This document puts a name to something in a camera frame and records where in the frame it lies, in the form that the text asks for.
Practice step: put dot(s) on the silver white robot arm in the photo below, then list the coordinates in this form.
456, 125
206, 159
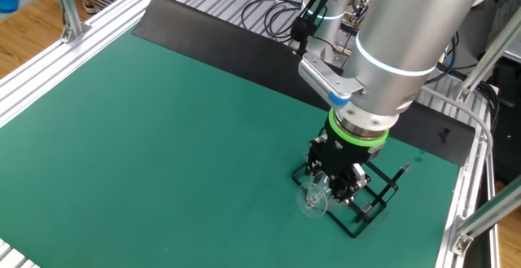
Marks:
407, 36

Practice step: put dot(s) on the green table mat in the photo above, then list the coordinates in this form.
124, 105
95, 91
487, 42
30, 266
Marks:
163, 137

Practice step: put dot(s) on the black computer case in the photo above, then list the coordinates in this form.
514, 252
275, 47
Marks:
509, 129

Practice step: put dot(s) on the black rubber mat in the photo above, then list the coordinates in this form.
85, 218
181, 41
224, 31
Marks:
224, 44

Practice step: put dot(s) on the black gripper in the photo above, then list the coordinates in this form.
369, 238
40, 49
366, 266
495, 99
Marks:
342, 156

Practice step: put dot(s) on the clear wine glass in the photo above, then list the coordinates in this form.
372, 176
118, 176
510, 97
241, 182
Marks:
305, 207

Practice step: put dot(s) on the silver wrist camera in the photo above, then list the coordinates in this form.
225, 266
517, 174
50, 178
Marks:
321, 80

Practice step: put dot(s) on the aluminium frame post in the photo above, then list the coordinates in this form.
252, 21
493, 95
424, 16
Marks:
65, 3
492, 52
484, 215

